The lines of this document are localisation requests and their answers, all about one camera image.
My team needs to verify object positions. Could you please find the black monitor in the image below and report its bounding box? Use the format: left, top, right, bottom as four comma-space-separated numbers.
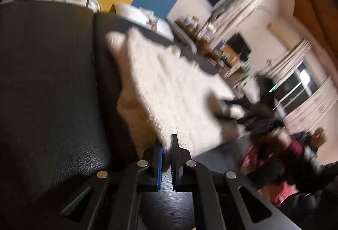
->
226, 33, 252, 60

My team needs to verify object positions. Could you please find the black leather chair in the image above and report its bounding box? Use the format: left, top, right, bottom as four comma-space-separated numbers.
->
0, 0, 117, 207

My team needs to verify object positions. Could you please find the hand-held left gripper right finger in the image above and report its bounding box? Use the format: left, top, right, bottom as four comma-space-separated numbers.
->
170, 134, 301, 230

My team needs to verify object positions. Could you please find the beige wall air conditioner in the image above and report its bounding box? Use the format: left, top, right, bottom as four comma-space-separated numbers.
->
267, 22, 289, 39

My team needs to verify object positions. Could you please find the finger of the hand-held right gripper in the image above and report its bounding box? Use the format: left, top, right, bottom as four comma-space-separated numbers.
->
221, 99, 247, 110
215, 111, 239, 121

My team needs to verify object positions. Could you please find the beige patterned curtain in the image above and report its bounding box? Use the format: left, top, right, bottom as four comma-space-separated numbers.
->
260, 39, 313, 77
285, 77, 338, 135
211, 0, 287, 41

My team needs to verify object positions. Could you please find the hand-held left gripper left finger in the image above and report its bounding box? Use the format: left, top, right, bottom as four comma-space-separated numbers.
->
32, 138, 163, 230

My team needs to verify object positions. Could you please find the white dog print pillow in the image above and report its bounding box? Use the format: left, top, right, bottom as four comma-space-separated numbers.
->
113, 3, 175, 41

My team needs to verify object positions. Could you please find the cluttered wooden desk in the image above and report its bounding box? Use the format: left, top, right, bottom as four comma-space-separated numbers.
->
176, 16, 251, 85

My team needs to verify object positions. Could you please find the cream knitted sweater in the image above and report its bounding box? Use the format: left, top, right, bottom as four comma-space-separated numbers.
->
106, 27, 247, 164

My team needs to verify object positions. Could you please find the person's right forearm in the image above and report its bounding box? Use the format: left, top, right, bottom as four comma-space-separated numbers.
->
240, 128, 325, 230

